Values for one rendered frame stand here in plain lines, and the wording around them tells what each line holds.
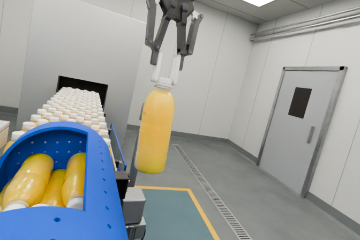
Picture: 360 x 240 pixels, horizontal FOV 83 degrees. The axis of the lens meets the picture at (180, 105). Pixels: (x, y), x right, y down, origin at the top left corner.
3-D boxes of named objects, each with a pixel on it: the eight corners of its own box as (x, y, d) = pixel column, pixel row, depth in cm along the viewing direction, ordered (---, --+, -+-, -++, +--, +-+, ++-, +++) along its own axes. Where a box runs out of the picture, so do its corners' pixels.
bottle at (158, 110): (155, 158, 53) (166, 88, 52) (170, 169, 48) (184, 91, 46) (129, 160, 49) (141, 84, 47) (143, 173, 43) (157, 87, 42)
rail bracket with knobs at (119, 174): (101, 203, 79) (106, 178, 78) (100, 192, 85) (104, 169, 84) (126, 202, 83) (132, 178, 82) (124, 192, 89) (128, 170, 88)
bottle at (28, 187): (19, 158, 54) (-14, 203, 37) (49, 150, 56) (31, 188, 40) (28, 181, 56) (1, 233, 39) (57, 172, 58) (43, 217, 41)
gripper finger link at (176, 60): (173, 55, 48) (175, 55, 48) (169, 84, 49) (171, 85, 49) (178, 54, 45) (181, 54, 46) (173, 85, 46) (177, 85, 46)
